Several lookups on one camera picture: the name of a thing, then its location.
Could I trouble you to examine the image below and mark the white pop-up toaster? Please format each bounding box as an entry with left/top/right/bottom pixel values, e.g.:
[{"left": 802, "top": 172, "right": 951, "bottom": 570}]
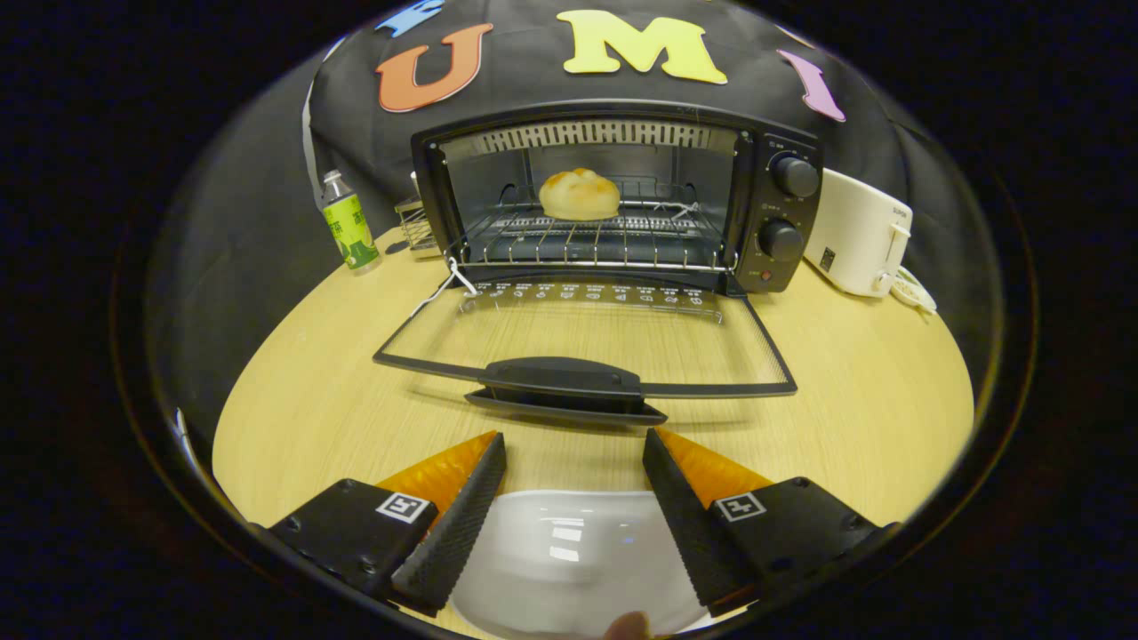
[{"left": 803, "top": 167, "right": 915, "bottom": 299}]

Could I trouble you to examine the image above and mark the white plate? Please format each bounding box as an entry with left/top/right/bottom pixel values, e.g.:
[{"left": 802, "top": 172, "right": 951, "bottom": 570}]
[{"left": 449, "top": 489, "right": 717, "bottom": 639}]

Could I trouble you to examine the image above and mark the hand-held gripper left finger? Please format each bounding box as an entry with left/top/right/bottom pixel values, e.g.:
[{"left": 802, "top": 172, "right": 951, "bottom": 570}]
[{"left": 267, "top": 431, "right": 508, "bottom": 616}]

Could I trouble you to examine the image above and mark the golden bread roll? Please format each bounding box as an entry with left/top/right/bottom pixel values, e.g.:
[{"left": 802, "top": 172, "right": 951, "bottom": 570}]
[{"left": 539, "top": 167, "right": 621, "bottom": 221}]

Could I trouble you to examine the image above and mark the black toaster oven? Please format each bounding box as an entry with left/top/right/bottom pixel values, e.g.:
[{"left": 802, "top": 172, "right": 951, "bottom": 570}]
[{"left": 372, "top": 100, "right": 823, "bottom": 426}]

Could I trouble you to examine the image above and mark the green label drink bottle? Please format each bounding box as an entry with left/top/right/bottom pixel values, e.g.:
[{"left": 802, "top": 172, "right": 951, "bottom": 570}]
[{"left": 320, "top": 169, "right": 381, "bottom": 272}]

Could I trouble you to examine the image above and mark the white divided snack dish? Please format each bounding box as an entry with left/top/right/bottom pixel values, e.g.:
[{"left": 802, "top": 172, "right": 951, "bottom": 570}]
[{"left": 889, "top": 267, "right": 939, "bottom": 315}]

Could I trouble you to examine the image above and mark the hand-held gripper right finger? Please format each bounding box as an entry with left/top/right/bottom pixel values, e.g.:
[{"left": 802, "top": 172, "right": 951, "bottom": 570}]
[{"left": 642, "top": 427, "right": 899, "bottom": 616}]

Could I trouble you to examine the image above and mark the metal wire rack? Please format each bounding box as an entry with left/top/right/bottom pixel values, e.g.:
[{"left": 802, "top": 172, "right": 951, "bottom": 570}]
[{"left": 394, "top": 172, "right": 443, "bottom": 260}]

